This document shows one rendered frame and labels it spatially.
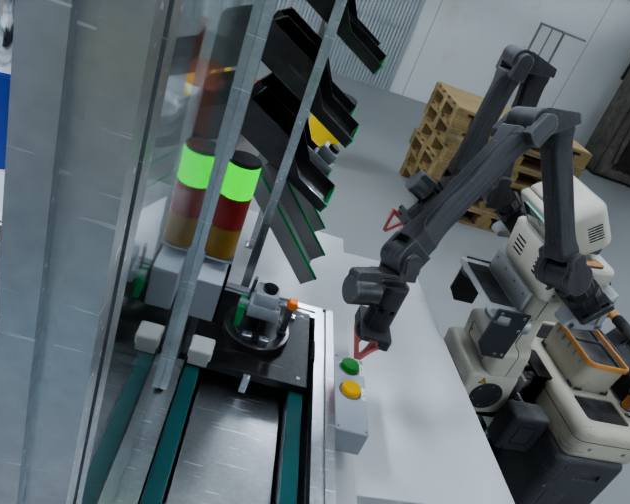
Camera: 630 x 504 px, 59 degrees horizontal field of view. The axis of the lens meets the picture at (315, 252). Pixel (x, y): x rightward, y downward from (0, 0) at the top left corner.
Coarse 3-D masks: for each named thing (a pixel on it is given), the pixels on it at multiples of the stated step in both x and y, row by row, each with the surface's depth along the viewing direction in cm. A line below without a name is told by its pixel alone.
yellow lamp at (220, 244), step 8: (216, 232) 80; (224, 232) 80; (232, 232) 80; (240, 232) 82; (208, 240) 81; (216, 240) 80; (224, 240) 80; (232, 240) 81; (208, 248) 82; (216, 248) 81; (224, 248) 81; (232, 248) 82; (216, 256) 82; (224, 256) 82; (232, 256) 83
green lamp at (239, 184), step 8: (232, 168) 75; (240, 168) 75; (232, 176) 75; (240, 176) 75; (248, 176) 75; (256, 176) 76; (224, 184) 77; (232, 184) 76; (240, 184) 76; (248, 184) 76; (224, 192) 77; (232, 192) 76; (240, 192) 76; (248, 192) 77; (240, 200) 77; (248, 200) 78
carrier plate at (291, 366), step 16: (224, 304) 121; (304, 320) 126; (208, 336) 110; (224, 336) 112; (304, 336) 121; (224, 352) 108; (240, 352) 110; (288, 352) 115; (304, 352) 116; (208, 368) 106; (224, 368) 105; (240, 368) 106; (256, 368) 108; (272, 368) 109; (288, 368) 111; (304, 368) 112; (272, 384) 107; (288, 384) 107; (304, 384) 108
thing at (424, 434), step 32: (352, 256) 182; (416, 288) 178; (352, 320) 152; (416, 320) 162; (352, 352) 140; (384, 352) 144; (416, 352) 149; (448, 352) 154; (384, 384) 134; (416, 384) 138; (448, 384) 142; (384, 416) 125; (416, 416) 128; (448, 416) 132; (384, 448) 116; (416, 448) 120; (448, 448) 123; (480, 448) 126; (384, 480) 109; (416, 480) 112; (448, 480) 115; (480, 480) 118
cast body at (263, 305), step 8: (256, 288) 113; (264, 288) 109; (272, 288) 110; (256, 296) 109; (264, 296) 109; (272, 296) 109; (248, 304) 112; (256, 304) 110; (264, 304) 110; (272, 304) 110; (248, 312) 111; (256, 312) 111; (264, 312) 111; (272, 312) 111; (272, 320) 112
